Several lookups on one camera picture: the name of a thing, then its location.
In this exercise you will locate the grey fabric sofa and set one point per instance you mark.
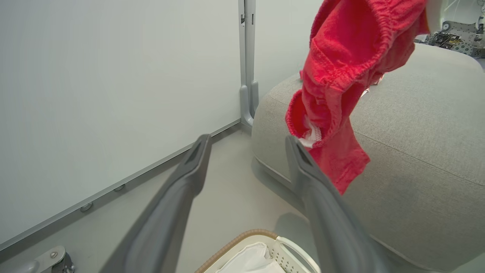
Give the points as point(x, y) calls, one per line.
point(416, 151)

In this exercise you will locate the grey partition leg with bracket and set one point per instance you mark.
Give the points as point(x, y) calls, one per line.
point(34, 263)

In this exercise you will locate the red and white garment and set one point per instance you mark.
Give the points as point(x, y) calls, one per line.
point(341, 45)

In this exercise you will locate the small grey levelling foot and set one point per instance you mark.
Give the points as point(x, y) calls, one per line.
point(86, 206)
point(119, 187)

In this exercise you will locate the white laundry basket brown rim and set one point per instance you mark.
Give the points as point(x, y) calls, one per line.
point(288, 261)

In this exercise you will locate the metal machinery with gears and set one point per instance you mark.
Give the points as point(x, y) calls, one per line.
point(454, 38)

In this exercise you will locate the grey curved partition foot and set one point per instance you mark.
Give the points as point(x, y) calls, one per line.
point(245, 110)
point(255, 94)

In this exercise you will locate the grey partition bottom rail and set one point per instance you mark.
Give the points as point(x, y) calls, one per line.
point(113, 182)

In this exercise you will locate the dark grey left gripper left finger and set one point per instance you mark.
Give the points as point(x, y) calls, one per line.
point(166, 212)

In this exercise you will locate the black caster wheel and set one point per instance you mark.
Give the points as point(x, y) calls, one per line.
point(67, 265)

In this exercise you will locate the grey double partition post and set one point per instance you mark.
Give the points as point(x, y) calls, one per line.
point(247, 38)

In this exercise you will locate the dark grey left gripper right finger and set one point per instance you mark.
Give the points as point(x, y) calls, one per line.
point(329, 227)

